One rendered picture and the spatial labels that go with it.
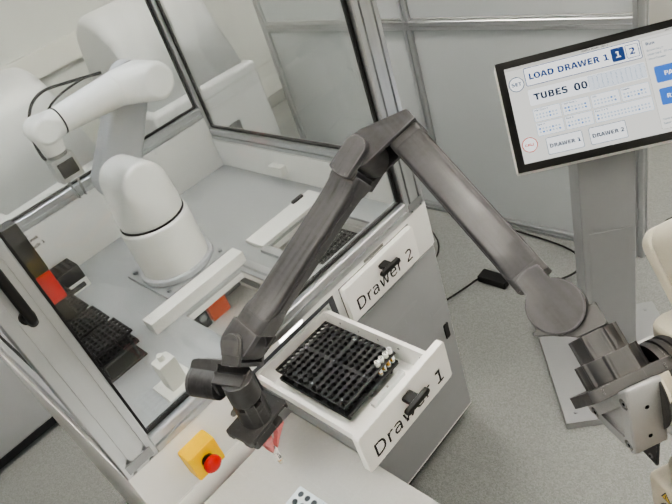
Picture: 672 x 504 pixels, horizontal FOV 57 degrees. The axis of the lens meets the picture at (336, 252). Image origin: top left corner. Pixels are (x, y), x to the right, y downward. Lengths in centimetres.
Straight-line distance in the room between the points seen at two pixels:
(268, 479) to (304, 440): 12
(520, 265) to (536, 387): 156
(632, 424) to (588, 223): 122
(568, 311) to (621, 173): 114
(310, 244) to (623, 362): 49
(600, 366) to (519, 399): 155
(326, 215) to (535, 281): 35
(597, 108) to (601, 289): 67
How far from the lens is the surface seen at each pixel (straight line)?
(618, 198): 202
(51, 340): 116
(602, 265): 215
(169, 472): 142
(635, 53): 187
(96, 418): 126
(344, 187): 100
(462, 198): 94
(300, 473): 144
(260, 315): 104
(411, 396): 128
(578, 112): 180
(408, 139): 98
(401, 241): 167
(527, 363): 252
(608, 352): 88
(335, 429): 133
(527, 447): 229
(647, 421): 89
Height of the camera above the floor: 188
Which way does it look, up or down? 35 degrees down
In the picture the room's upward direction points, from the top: 20 degrees counter-clockwise
